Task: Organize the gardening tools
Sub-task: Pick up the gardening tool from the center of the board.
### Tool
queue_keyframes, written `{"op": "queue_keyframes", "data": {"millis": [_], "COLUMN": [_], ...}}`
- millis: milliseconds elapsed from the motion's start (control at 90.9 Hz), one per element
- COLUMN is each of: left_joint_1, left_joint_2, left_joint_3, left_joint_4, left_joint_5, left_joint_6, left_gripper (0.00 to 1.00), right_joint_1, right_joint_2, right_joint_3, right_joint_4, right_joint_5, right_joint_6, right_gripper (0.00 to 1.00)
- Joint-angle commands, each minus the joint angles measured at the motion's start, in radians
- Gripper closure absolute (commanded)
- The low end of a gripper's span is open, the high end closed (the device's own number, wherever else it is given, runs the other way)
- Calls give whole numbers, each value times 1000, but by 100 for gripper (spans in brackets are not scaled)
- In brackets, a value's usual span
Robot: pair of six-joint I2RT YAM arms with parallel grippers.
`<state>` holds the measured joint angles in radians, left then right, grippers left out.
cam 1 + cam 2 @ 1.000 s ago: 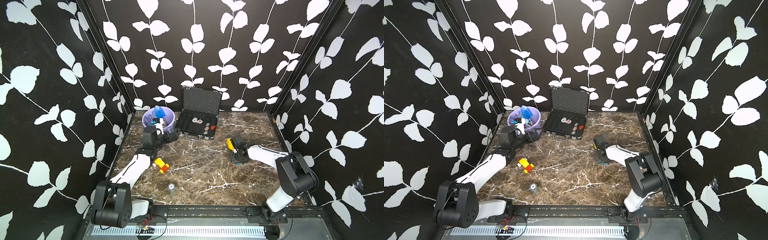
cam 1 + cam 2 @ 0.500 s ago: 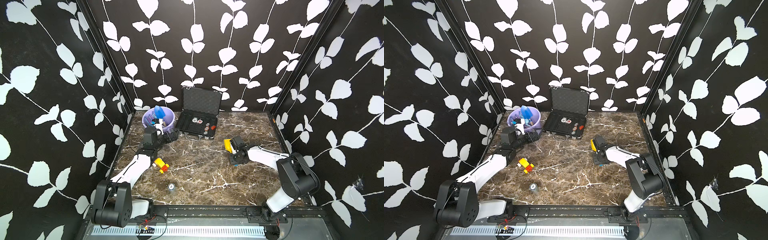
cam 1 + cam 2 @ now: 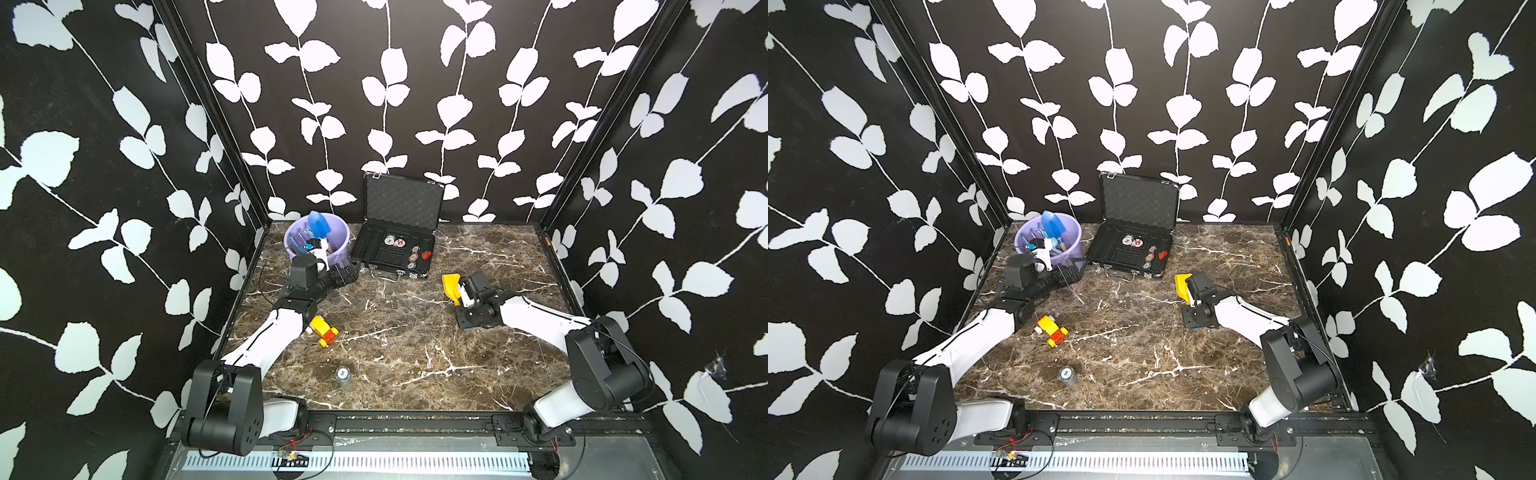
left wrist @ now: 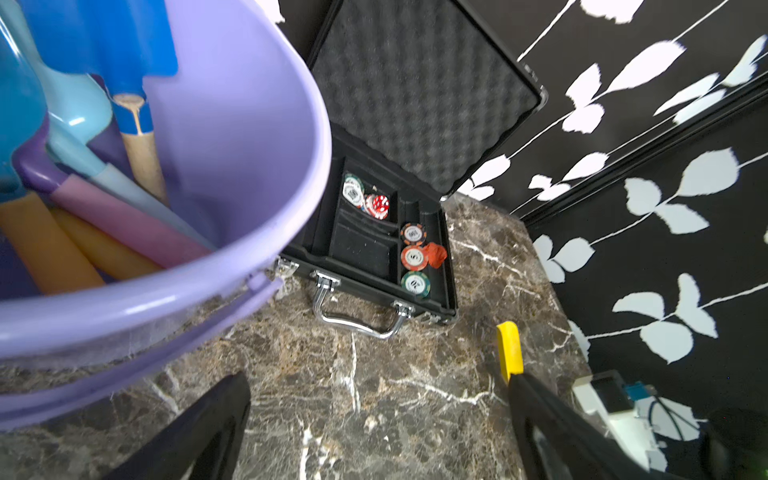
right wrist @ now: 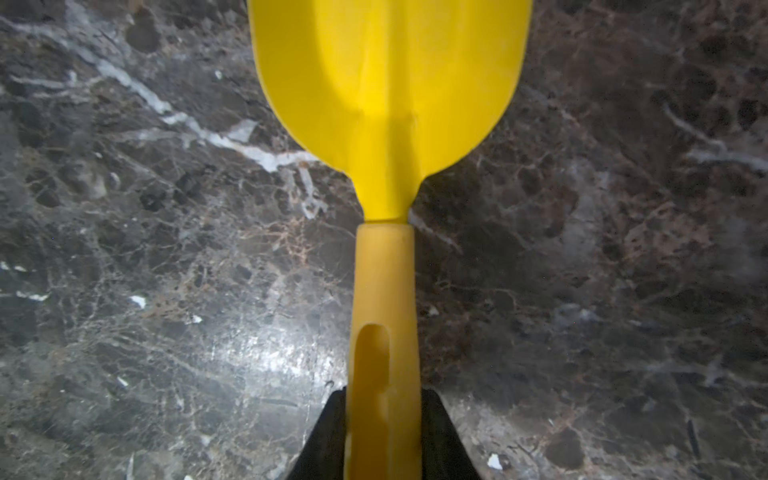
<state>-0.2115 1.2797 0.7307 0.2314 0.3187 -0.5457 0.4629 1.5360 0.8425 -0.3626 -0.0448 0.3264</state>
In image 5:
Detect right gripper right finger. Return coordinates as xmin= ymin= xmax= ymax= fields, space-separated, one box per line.
xmin=421 ymin=389 xmax=481 ymax=480

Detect yellow tool wooden tip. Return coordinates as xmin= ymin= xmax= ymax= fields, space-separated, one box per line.
xmin=248 ymin=1 xmax=533 ymax=479

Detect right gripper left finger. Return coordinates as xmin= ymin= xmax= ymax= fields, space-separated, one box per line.
xmin=286 ymin=388 xmax=346 ymax=480

